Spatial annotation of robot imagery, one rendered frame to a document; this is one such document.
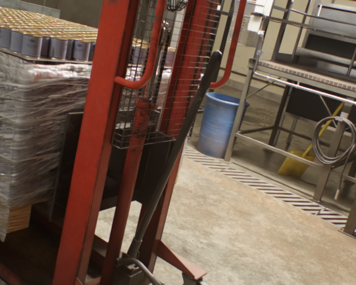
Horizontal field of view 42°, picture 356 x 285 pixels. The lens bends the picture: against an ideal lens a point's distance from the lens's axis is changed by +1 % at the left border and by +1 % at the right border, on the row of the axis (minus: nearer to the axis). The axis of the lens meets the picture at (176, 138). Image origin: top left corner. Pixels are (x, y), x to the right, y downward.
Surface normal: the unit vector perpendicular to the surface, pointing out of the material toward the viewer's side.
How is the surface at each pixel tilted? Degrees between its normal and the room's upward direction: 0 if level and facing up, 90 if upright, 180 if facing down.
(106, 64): 90
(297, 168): 120
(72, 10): 90
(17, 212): 88
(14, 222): 88
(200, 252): 0
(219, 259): 0
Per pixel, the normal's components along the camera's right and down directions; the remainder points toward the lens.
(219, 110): -0.35, 0.22
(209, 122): -0.78, 0.04
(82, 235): -0.59, 0.09
